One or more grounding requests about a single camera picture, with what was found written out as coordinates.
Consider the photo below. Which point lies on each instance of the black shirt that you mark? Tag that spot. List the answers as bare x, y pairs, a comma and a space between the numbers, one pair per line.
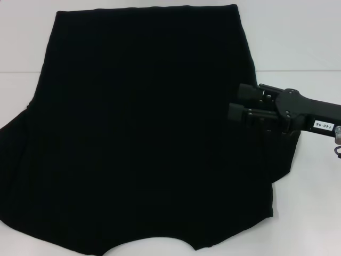
133, 106

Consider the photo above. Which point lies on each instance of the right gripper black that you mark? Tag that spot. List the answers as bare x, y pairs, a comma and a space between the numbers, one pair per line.
298, 109

